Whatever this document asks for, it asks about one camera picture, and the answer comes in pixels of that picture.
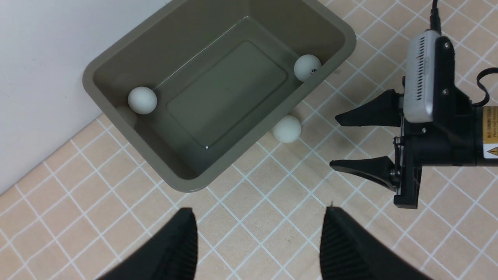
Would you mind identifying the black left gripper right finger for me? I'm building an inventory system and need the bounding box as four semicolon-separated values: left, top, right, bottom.
319;206;430;280

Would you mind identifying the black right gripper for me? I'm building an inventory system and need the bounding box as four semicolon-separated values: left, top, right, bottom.
329;37;478;209

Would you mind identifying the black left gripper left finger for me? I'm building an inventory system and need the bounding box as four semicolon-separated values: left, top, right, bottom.
100;208;198;280

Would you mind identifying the plain white ping-pong ball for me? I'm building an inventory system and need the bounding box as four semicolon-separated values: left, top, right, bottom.
272;115;301;144

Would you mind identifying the white ping-pong ball with logo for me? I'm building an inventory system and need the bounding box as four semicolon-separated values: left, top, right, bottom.
294;54;322;82

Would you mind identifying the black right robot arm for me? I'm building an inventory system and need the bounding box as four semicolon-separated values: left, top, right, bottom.
330;31;498;209

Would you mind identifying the beige grid-pattern tablecloth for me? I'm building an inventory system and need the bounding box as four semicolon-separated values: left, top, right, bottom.
1;0;497;280

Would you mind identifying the olive green plastic bin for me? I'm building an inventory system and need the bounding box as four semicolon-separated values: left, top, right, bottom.
82;0;356;193

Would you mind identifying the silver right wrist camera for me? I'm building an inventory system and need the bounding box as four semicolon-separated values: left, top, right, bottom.
403;30;440;123

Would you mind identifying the black right camera cable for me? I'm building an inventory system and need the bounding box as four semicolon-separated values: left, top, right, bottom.
430;0;498;107

